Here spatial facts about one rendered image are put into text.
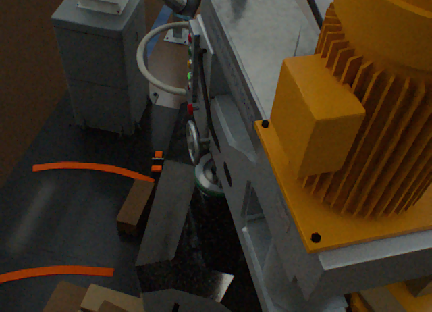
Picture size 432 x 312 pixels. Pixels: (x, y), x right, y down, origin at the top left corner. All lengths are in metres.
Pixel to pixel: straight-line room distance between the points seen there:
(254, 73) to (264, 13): 0.23
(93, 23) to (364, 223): 2.10
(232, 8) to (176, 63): 2.50
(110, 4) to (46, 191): 1.15
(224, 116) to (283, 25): 0.33
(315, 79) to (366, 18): 0.10
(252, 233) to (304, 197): 0.51
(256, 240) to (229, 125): 0.33
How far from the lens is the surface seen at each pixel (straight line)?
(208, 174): 1.87
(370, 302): 1.78
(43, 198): 2.92
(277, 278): 1.11
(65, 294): 2.45
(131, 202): 2.66
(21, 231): 2.83
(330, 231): 0.77
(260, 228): 1.29
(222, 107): 1.37
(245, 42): 1.10
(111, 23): 2.63
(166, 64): 3.68
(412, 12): 0.54
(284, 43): 1.12
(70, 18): 2.70
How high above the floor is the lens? 2.35
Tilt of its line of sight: 49 degrees down
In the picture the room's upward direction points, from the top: 6 degrees clockwise
